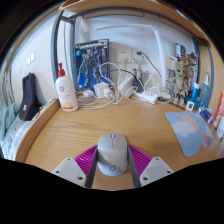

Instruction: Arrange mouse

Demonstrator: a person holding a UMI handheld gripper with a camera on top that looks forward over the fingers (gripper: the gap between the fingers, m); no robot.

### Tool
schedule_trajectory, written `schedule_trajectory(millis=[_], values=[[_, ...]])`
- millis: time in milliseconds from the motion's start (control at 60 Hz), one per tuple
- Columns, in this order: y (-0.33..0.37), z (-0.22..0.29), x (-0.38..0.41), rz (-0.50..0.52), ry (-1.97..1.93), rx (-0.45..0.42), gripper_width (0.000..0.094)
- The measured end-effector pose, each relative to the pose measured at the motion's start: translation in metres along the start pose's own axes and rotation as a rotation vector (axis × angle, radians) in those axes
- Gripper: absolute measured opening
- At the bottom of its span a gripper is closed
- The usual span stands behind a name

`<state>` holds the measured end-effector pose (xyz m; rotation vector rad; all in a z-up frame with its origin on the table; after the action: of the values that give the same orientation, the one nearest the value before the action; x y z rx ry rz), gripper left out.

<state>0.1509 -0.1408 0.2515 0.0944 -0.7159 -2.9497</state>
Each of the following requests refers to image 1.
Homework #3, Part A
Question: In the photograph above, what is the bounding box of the teal blanket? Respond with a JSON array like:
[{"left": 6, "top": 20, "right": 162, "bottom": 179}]
[{"left": 0, "top": 103, "right": 21, "bottom": 158}]

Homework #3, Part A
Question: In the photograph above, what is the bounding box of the grey metal desk frame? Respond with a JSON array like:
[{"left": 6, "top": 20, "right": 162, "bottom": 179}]
[{"left": 49, "top": 8, "right": 214, "bottom": 111}]

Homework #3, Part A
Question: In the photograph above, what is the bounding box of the teal round tin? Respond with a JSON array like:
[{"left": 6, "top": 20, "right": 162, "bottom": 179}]
[{"left": 184, "top": 94, "right": 203, "bottom": 110}]

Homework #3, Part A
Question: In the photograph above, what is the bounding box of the blue cloud print mouse pad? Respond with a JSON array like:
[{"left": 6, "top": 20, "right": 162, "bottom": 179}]
[{"left": 164, "top": 111, "right": 215, "bottom": 159}]

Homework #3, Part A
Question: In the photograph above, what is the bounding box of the white block charger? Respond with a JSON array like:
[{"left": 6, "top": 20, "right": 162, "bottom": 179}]
[{"left": 93, "top": 82, "right": 111, "bottom": 99}]

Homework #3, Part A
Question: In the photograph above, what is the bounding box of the grey computer mouse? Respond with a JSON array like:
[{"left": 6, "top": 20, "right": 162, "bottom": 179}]
[{"left": 96, "top": 132, "right": 129, "bottom": 177}]

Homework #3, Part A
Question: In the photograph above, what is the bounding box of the white red-pump lotion bottle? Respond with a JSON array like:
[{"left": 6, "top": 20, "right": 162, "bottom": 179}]
[{"left": 54, "top": 62, "right": 79, "bottom": 113}]

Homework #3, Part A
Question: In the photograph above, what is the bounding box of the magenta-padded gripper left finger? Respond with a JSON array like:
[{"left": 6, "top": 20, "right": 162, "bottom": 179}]
[{"left": 51, "top": 145, "right": 99, "bottom": 189}]

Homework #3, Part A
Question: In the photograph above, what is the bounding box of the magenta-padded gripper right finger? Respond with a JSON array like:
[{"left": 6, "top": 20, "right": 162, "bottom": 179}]
[{"left": 126, "top": 144, "right": 174, "bottom": 189}]

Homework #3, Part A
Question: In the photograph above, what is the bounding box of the wooden shelf unit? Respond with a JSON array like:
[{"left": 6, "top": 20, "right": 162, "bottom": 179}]
[{"left": 58, "top": 0, "right": 209, "bottom": 41}]

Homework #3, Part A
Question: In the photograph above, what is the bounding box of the clear blue spray bottle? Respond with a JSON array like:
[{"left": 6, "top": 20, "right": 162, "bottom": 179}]
[{"left": 198, "top": 70, "right": 213, "bottom": 109}]

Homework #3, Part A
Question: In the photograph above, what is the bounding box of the black bag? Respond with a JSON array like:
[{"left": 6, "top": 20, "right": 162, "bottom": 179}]
[{"left": 18, "top": 72, "right": 43, "bottom": 122}]

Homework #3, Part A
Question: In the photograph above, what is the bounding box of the blue robot model kit box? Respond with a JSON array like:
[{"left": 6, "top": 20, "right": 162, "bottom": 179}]
[{"left": 74, "top": 38, "right": 111, "bottom": 91}]

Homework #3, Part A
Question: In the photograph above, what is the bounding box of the metal cup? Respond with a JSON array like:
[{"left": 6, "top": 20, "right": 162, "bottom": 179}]
[{"left": 133, "top": 68, "right": 151, "bottom": 84}]

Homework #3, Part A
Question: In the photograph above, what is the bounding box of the white wall socket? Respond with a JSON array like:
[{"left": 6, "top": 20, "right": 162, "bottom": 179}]
[{"left": 115, "top": 48, "right": 133, "bottom": 64}]

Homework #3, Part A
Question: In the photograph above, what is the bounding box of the white wall plate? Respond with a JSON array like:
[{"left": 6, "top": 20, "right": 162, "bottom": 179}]
[{"left": 164, "top": 54, "right": 178, "bottom": 69}]

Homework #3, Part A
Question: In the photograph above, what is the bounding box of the large white power adapter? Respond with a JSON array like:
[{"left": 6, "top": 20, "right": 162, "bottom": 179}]
[{"left": 117, "top": 75, "right": 134, "bottom": 98}]

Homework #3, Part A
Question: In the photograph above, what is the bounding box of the white wall switch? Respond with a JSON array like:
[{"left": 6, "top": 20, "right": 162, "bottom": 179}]
[{"left": 26, "top": 52, "right": 36, "bottom": 65}]

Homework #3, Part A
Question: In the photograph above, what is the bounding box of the small white desk clock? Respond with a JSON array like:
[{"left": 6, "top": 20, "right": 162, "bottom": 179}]
[{"left": 185, "top": 100, "right": 195, "bottom": 112}]

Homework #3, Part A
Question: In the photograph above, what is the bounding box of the white desk lamp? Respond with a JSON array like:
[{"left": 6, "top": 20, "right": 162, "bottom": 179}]
[{"left": 94, "top": 23, "right": 173, "bottom": 101}]

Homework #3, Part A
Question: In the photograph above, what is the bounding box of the bed with light sheet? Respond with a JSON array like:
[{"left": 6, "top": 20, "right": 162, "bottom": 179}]
[{"left": 4, "top": 118, "right": 34, "bottom": 161}]

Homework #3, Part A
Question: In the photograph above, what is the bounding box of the white cable bundle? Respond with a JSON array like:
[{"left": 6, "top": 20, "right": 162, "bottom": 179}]
[{"left": 75, "top": 61, "right": 168, "bottom": 109}]

